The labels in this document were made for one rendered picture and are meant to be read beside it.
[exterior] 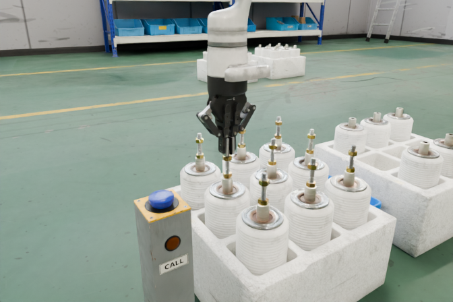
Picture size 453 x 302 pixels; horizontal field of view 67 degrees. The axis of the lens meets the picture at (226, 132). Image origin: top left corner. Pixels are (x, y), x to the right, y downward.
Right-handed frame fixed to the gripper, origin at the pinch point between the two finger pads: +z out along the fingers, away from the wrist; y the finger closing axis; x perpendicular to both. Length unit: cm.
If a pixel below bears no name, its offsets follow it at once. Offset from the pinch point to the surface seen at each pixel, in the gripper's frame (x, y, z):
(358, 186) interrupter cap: 15.2, -23.2, 9.9
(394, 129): -5, -75, 14
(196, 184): -8.2, 2.5, 11.5
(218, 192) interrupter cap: 0.1, 2.2, 9.9
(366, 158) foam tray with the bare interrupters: -3, -55, 18
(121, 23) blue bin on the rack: -459, -143, -6
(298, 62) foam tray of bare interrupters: -172, -208, 22
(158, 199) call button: 7.6, 18.5, 2.2
